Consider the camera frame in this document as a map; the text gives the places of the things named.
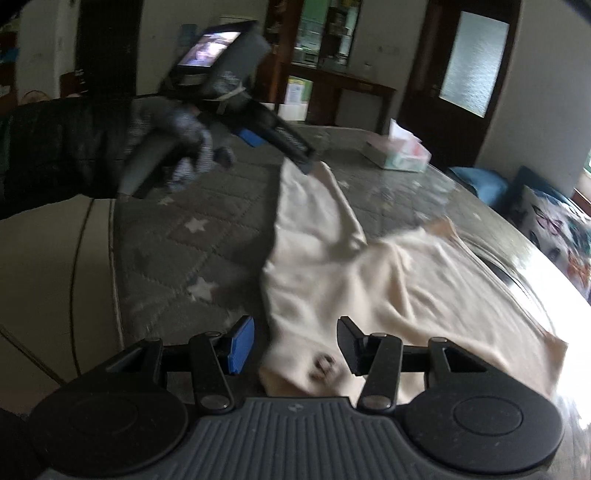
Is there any cream knit sweater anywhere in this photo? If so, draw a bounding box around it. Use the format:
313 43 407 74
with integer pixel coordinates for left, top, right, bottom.
257 159 568 403

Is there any blue cushion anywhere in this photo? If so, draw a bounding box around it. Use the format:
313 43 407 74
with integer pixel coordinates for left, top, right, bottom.
447 166 509 209

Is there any blue sofa backrest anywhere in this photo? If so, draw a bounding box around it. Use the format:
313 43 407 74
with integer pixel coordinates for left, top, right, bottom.
505 165 583 228

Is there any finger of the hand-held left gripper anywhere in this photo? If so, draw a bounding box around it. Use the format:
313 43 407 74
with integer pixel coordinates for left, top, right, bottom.
236 128 266 147
264 113 325 177

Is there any dark wooden desk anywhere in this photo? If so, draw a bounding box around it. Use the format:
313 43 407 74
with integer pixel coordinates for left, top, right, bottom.
276 62 399 126

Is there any white cardboard box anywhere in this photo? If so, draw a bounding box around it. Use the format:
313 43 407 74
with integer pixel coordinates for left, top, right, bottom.
283 78 315 108

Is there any person's left hand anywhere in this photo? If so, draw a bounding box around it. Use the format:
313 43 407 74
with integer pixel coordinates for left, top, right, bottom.
127 98 237 193

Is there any pastel tissue box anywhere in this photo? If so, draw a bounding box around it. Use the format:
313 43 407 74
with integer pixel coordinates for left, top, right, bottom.
361 119 433 173

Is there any wooden display cabinet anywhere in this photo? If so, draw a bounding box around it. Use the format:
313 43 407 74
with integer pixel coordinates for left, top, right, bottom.
265 0 368 69

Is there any grey star-patterned mattress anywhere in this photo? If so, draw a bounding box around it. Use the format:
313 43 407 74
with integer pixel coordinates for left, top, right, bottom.
107 122 591 418

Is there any butterfly printed pillow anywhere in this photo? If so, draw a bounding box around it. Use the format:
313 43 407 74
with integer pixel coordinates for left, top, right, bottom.
517 185 591 304

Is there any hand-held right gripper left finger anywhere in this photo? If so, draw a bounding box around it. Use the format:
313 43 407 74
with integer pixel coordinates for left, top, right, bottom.
105 316 256 414

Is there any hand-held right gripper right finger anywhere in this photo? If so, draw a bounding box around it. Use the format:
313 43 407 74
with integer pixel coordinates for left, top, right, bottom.
337 316 491 412

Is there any wooden door with frosted glass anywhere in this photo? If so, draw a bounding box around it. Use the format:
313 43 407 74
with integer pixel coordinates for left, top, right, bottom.
398 0 523 163

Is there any dark wooden door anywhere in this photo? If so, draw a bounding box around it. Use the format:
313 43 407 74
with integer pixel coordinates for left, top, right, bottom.
74 0 140 100

